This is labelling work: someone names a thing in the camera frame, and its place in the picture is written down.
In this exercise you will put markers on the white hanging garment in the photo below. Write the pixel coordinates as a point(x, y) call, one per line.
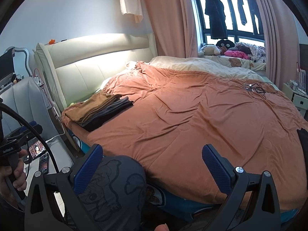
point(130, 0)

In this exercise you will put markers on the white bedside cabinet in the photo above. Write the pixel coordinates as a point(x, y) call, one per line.
point(300, 102)

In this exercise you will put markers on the tablet with lit screen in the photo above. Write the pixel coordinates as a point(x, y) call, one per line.
point(37, 150)

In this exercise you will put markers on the person's grey printed pants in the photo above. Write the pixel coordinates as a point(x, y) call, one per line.
point(115, 187)

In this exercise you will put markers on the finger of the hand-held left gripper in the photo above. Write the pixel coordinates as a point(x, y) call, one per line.
point(38, 128)

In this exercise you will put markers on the black plush toy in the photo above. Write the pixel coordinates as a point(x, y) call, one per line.
point(225, 43)

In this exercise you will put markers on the white plush toy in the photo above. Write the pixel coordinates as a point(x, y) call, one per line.
point(210, 50)

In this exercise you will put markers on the black framed window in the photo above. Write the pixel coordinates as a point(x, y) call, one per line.
point(232, 9)

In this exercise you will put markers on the orange blanket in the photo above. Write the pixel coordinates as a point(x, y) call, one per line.
point(180, 115)

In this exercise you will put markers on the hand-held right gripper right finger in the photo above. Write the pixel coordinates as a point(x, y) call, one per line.
point(215, 168)

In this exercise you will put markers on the brown printed t-shirt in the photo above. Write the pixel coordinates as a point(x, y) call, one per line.
point(89, 108)

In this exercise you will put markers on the person's left forearm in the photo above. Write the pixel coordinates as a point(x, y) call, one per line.
point(9, 216)

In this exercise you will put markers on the cream duvet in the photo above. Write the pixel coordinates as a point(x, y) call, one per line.
point(192, 65)

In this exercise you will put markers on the white power strip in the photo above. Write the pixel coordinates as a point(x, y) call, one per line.
point(303, 91)

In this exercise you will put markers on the folded dark garment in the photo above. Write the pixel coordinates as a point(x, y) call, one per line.
point(101, 124)

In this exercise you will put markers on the dark hanging garment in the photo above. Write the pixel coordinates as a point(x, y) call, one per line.
point(256, 12)

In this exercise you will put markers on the floral cloth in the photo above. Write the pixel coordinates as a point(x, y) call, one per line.
point(255, 50)

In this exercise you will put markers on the person's right hand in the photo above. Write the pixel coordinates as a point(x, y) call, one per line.
point(161, 228)

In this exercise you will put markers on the grey padded chair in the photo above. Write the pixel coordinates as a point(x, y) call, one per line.
point(26, 101)

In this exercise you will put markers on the striped white bag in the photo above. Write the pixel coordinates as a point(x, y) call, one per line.
point(302, 77)

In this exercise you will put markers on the black smartphone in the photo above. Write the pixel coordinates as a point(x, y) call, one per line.
point(44, 164)

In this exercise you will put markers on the person's left hand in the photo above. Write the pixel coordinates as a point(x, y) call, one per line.
point(20, 175)

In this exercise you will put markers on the cream padded headboard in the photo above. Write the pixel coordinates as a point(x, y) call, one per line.
point(84, 72)

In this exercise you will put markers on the black hanging coat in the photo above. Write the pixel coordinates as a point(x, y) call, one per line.
point(216, 16)

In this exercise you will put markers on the blue cartoon bed sheet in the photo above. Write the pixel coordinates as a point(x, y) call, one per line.
point(173, 202)

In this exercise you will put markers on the small orange toy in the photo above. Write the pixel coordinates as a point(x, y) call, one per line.
point(51, 41)

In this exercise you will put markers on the white socket strip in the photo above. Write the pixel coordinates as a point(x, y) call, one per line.
point(38, 80)

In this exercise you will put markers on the white side table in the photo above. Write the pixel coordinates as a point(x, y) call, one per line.
point(62, 154)

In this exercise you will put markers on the pink curtain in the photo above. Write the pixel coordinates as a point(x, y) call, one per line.
point(168, 16)
point(279, 28)

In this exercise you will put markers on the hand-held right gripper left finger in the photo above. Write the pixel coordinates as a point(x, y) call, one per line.
point(87, 168)

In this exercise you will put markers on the folded black garment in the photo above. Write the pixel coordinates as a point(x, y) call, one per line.
point(303, 142)

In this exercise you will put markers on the dark hanging trousers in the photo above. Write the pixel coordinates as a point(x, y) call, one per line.
point(242, 12)

